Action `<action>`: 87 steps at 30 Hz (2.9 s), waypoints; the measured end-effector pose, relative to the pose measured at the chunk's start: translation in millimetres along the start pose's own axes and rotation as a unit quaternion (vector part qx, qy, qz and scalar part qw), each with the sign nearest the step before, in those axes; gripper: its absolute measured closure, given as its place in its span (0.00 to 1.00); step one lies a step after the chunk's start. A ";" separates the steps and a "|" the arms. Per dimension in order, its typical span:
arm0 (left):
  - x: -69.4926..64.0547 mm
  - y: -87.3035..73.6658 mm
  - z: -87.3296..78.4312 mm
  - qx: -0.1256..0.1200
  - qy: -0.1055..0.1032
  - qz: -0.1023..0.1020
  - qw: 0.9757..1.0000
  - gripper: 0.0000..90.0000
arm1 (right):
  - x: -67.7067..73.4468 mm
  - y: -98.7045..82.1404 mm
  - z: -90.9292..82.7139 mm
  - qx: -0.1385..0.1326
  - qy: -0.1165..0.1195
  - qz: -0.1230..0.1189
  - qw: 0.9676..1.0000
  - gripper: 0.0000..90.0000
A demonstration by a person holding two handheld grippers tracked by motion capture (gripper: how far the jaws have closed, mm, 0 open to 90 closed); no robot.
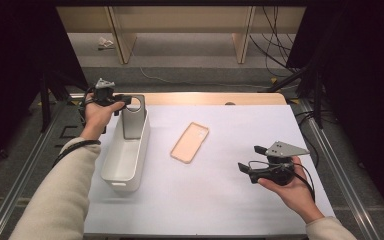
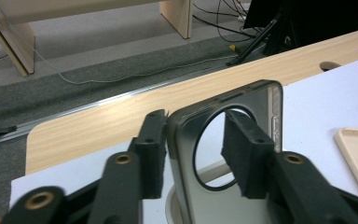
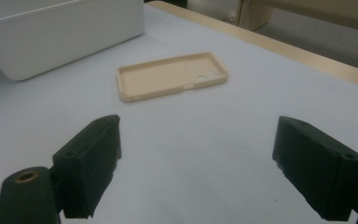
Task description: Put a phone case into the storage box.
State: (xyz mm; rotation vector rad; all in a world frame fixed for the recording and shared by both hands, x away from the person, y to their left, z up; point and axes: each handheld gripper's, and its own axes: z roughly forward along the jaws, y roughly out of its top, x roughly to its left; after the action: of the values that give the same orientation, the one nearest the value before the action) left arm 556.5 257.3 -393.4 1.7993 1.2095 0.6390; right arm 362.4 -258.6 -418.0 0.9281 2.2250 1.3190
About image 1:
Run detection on dark curtain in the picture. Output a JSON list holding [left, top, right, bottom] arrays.
[[0, 0, 89, 174], [286, 0, 384, 228]]

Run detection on hand-held gripper cable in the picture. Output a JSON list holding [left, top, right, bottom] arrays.
[[246, 159, 316, 203], [51, 87, 103, 169]]

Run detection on crumpled white paper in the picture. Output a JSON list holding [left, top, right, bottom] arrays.
[[97, 36, 115, 51]]

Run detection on person's left hand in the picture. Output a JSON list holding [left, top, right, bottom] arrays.
[[79, 92, 127, 141]]

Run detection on left hand-held gripper cable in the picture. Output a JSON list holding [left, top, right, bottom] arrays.
[[51, 87, 103, 169]]

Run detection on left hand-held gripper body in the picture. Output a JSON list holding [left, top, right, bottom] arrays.
[[91, 78, 118, 108]]

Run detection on white plastic storage box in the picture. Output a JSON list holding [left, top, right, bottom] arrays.
[[100, 99, 151, 193]]

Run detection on peach phone case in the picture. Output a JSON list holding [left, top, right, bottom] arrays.
[[170, 121, 210, 165]]

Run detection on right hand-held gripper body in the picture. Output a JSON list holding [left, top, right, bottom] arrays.
[[248, 141, 311, 187]]

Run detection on light wooden desk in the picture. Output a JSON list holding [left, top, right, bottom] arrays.
[[55, 5, 307, 65]]

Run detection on grey phone case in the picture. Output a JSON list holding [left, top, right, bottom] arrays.
[[121, 94, 147, 140]]

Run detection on white table sheet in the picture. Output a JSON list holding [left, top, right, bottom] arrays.
[[83, 104, 337, 236]]

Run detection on black tape floor mark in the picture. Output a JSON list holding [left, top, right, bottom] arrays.
[[54, 125, 81, 148]]

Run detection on right hand-held gripper cable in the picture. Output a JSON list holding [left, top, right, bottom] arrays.
[[246, 159, 316, 203]]

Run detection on hanging black cables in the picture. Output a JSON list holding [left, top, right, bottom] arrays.
[[249, 5, 301, 78]]

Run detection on black floor cables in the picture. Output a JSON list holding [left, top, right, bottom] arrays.
[[294, 109, 339, 169]]

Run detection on person's right hand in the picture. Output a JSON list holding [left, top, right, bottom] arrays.
[[257, 156, 326, 225]]

